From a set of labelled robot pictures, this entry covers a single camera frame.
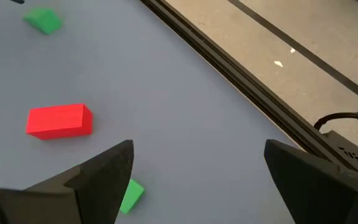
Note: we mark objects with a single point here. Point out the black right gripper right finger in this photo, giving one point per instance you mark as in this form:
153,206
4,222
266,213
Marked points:
315,193

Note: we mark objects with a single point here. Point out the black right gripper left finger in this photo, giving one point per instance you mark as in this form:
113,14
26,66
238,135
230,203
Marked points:
98,186

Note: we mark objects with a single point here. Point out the red rectangular block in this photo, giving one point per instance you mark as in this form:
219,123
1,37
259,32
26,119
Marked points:
57,121

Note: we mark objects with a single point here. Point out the green block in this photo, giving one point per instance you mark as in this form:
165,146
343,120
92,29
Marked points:
132,196
43,20

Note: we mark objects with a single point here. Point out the black perforated computer case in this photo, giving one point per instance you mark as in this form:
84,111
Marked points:
353,152

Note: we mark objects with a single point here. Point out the white paper scrap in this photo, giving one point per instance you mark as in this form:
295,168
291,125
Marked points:
292,50
278,63

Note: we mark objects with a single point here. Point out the black aluminium table frame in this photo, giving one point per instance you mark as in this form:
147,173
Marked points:
228,67

